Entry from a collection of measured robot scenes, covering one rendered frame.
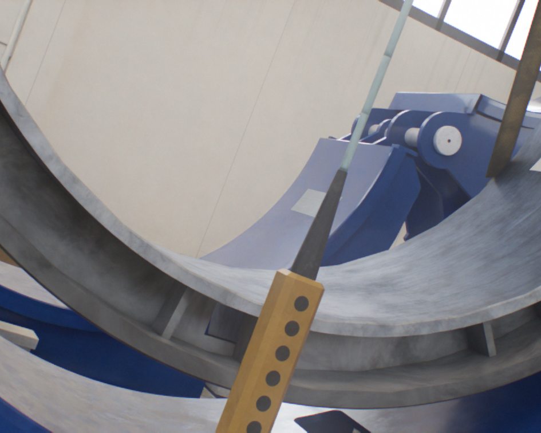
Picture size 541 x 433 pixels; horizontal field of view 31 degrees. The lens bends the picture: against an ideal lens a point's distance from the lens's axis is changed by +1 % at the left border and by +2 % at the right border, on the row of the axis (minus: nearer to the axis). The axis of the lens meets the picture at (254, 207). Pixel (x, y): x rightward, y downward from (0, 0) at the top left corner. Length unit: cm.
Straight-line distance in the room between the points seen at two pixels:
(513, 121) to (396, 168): 131
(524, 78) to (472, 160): 155
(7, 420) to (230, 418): 51
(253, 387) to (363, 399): 61
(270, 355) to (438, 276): 105
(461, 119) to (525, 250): 192
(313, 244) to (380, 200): 266
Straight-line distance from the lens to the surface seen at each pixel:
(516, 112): 310
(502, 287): 250
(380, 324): 225
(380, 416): 280
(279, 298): 169
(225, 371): 212
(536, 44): 305
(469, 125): 456
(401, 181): 440
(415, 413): 279
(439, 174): 484
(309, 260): 170
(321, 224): 171
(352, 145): 173
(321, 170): 477
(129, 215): 1128
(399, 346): 248
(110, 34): 1114
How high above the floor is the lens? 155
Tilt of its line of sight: 1 degrees up
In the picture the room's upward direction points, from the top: 21 degrees clockwise
